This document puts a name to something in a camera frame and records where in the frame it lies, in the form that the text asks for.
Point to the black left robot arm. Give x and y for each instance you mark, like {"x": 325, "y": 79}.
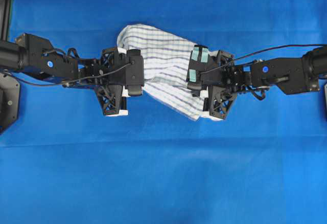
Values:
{"x": 36, "y": 57}

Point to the blue table cloth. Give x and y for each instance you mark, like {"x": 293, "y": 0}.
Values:
{"x": 62, "y": 161}

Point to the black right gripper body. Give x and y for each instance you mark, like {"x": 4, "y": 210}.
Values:
{"x": 232, "y": 78}

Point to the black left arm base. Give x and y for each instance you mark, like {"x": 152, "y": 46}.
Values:
{"x": 10, "y": 95}

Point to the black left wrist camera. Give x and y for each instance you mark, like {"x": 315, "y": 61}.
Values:
{"x": 131, "y": 76}

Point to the black frame rail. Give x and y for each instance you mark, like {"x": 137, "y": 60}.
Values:
{"x": 6, "y": 6}

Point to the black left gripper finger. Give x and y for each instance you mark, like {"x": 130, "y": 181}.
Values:
{"x": 112, "y": 101}
{"x": 112, "y": 55}

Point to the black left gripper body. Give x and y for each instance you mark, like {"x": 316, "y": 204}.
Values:
{"x": 94, "y": 74}

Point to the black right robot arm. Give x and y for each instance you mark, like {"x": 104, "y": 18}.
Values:
{"x": 290, "y": 75}

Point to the black taped right wrist camera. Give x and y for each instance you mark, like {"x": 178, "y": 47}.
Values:
{"x": 201, "y": 60}

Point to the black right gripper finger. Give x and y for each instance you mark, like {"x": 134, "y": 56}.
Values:
{"x": 217, "y": 102}
{"x": 220, "y": 59}

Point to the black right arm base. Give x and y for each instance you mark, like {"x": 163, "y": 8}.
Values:
{"x": 325, "y": 98}

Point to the white blue-striped towel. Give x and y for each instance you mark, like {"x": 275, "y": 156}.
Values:
{"x": 166, "y": 61}

